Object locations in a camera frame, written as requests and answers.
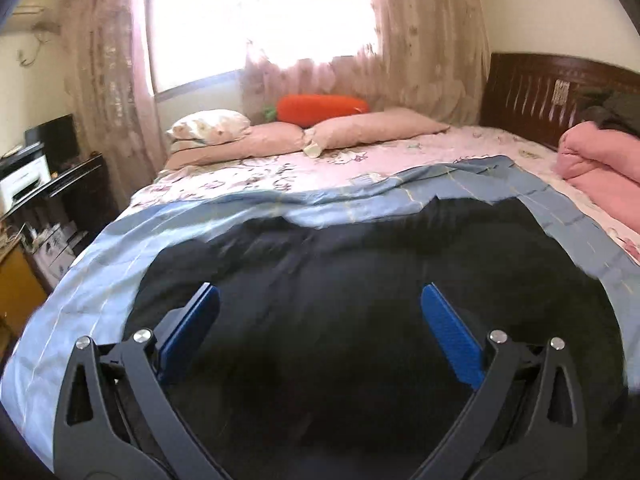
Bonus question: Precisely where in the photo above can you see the pink floral bed sheet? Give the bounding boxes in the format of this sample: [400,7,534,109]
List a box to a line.
[125,126,639,260]

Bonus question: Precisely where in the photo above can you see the dark wooden headboard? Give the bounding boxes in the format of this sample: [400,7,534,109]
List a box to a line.
[480,52,639,150]

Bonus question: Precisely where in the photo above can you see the pink lace curtain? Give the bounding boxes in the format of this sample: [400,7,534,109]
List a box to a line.
[61,0,490,207]

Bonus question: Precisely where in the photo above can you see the pink pillow right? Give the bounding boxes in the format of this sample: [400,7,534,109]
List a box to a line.
[303,107,449,158]

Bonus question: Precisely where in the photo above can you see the black computer monitor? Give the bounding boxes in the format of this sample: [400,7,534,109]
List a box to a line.
[25,114,80,174]

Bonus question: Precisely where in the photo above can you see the black desk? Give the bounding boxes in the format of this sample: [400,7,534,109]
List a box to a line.
[0,152,120,291]

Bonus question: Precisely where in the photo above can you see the wooden cabinet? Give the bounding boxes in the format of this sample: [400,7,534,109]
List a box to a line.
[0,240,48,338]

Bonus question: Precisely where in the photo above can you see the white printer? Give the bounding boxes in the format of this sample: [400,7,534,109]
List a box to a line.
[1,155,51,214]

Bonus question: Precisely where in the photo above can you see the black puffer jacket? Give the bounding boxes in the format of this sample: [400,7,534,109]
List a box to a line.
[124,198,627,479]

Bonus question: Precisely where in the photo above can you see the long pink pillow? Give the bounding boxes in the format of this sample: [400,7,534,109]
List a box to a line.
[165,122,305,170]

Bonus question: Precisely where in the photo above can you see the orange carrot plush pillow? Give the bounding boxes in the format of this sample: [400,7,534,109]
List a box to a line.
[264,94,370,128]

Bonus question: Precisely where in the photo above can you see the floral white pillow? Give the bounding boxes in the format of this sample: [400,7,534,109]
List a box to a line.
[167,110,250,145]

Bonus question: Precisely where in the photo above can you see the blue checked quilt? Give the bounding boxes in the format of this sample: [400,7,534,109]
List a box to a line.
[1,156,639,467]

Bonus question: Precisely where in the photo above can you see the folded pink blanket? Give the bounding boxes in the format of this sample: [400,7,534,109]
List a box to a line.
[554,122,640,232]

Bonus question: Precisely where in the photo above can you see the white air conditioner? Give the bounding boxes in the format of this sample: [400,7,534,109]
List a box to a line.
[1,6,61,35]

